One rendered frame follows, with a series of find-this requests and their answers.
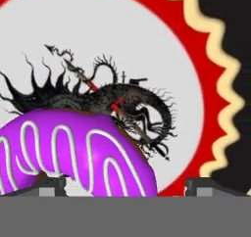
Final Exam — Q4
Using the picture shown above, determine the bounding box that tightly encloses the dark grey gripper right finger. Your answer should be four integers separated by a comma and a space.
184, 177, 249, 198

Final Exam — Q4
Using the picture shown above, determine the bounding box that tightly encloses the red plate with dragon print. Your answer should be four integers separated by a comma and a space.
0, 0, 251, 198

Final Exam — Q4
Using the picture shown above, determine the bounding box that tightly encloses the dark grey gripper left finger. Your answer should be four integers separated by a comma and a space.
7, 176, 68, 198

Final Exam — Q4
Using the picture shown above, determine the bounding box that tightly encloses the purple iced doughnut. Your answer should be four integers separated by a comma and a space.
0, 108, 159, 198

